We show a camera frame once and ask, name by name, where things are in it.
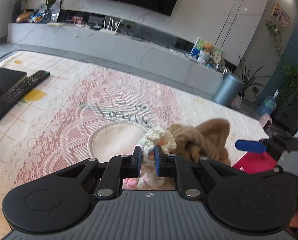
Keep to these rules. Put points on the pink stool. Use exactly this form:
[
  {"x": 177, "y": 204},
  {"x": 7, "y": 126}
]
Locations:
[{"x": 265, "y": 121}]

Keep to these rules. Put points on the small plush bear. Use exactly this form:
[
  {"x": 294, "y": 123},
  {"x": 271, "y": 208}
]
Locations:
[{"x": 206, "y": 52}]

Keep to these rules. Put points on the small round clock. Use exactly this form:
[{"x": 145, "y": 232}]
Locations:
[{"x": 217, "y": 59}]

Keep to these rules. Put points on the framed wall picture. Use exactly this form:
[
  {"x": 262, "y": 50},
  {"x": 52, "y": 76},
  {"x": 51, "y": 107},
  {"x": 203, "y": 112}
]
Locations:
[{"x": 280, "y": 16}]

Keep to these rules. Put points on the small pink box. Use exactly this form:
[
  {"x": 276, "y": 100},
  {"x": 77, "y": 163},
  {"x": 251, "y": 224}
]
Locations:
[{"x": 77, "y": 20}]

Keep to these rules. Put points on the black shelf unit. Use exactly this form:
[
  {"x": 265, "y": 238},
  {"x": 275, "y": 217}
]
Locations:
[{"x": 294, "y": 112}]

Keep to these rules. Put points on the blue water bottle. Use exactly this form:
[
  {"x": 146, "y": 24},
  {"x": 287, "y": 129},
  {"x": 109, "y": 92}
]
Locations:
[{"x": 266, "y": 105}]

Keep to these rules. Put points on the black remote control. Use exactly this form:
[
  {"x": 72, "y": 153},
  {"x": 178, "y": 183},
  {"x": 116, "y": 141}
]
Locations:
[{"x": 18, "y": 91}]

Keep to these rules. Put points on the dark vase with yellow flowers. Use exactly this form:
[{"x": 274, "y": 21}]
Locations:
[{"x": 16, "y": 10}]

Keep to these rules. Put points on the red pouch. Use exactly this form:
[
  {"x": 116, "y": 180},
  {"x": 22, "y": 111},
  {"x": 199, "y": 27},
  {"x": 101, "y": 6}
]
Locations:
[{"x": 254, "y": 163}]

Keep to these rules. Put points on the bushy green plant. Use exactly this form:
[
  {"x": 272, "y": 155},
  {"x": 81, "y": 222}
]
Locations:
[{"x": 292, "y": 80}]

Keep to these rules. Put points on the long-leaf potted plant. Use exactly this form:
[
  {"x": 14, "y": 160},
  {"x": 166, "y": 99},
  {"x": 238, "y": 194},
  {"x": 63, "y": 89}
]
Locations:
[{"x": 247, "y": 80}]

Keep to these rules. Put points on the hanging vine plant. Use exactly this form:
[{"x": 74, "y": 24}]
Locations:
[{"x": 274, "y": 31}]

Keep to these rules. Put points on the brown plush toy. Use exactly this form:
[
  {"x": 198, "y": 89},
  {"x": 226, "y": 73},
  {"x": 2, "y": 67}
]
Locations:
[{"x": 206, "y": 140}]

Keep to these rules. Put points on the marble television cabinet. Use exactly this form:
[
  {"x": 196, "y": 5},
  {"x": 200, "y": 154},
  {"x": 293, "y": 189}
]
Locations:
[{"x": 113, "y": 45}]

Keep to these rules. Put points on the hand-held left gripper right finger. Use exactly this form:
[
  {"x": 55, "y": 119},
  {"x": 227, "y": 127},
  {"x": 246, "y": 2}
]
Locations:
[{"x": 158, "y": 162}]

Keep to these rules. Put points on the golden ornament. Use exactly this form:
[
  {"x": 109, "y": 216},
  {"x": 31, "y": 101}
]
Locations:
[{"x": 25, "y": 17}]

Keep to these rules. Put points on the blue snack packet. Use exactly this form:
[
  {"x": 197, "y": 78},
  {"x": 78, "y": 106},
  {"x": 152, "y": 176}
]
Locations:
[{"x": 36, "y": 18}]

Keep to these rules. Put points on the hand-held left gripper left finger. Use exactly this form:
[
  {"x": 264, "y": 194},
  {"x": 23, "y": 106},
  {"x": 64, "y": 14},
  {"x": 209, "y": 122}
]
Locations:
[{"x": 138, "y": 162}]

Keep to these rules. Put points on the black set-top box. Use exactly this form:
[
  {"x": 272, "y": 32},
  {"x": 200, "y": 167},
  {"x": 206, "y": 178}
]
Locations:
[{"x": 3, "y": 77}]

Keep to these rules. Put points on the green and blue card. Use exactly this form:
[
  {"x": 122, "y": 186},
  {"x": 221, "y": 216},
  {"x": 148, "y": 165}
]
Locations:
[{"x": 195, "y": 50}]

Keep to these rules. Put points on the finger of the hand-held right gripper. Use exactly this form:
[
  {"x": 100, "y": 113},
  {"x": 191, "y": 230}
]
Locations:
[
  {"x": 276, "y": 170},
  {"x": 250, "y": 146}
]

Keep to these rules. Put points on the blue-grey round trash bin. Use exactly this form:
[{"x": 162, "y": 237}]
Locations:
[{"x": 227, "y": 90}]

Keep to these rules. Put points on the green plant in glass vase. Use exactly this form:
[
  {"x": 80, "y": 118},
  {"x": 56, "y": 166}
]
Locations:
[{"x": 47, "y": 13}]

